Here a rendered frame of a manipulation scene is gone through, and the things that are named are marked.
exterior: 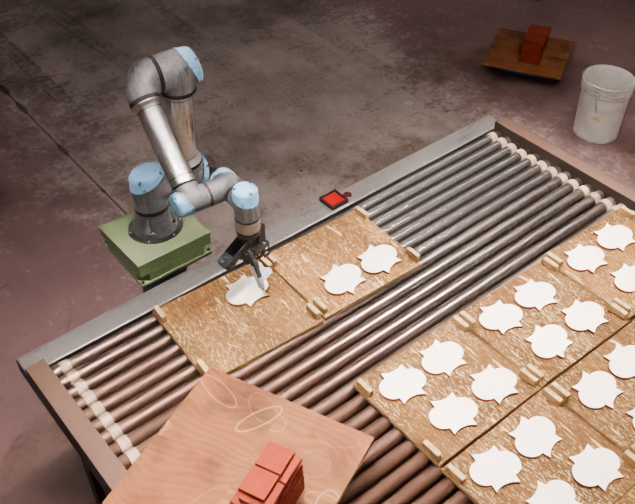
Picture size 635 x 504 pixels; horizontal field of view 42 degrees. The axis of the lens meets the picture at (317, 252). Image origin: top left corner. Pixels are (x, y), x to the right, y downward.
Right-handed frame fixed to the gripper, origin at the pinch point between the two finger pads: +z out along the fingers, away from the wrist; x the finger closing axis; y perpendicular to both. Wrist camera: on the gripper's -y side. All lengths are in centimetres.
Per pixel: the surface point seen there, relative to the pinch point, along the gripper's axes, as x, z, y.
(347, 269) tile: -14.7, 4.9, 30.1
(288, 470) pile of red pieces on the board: -70, -19, -44
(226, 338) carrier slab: -10.6, 5.9, -17.0
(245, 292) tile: -0.3, 4.9, -1.0
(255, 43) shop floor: 259, 99, 211
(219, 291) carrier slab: 6.6, 5.9, -6.2
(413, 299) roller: -37, 8, 38
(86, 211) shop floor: 180, 99, 30
